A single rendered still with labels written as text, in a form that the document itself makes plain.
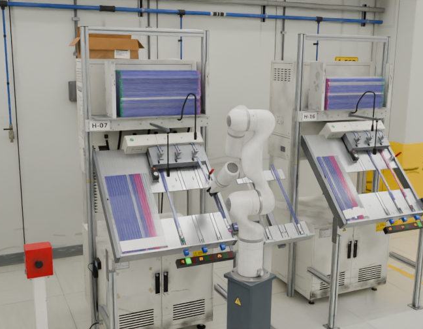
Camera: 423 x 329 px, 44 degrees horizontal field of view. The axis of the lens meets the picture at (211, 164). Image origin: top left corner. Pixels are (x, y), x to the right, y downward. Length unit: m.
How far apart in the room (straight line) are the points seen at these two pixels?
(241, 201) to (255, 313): 0.55
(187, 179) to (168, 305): 0.79
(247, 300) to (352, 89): 1.87
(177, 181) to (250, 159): 0.82
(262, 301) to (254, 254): 0.25
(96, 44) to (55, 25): 1.18
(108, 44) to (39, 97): 1.27
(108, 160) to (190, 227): 0.63
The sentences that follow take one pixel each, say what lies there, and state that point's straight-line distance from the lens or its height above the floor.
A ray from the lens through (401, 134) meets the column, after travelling 5.66.
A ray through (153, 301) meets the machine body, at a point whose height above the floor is 0.27.
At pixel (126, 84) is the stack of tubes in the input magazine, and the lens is 3.06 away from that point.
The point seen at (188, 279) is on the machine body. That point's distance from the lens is 3.32.
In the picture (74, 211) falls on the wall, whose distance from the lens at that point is 4.71.
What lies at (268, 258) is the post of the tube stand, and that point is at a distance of 3.25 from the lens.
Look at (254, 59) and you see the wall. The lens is 5.10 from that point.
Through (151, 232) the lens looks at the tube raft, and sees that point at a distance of 2.87.
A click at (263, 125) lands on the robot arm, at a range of 2.40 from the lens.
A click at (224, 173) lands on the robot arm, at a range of 2.72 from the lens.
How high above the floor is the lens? 1.74
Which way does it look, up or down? 12 degrees down
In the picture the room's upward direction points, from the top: 1 degrees clockwise
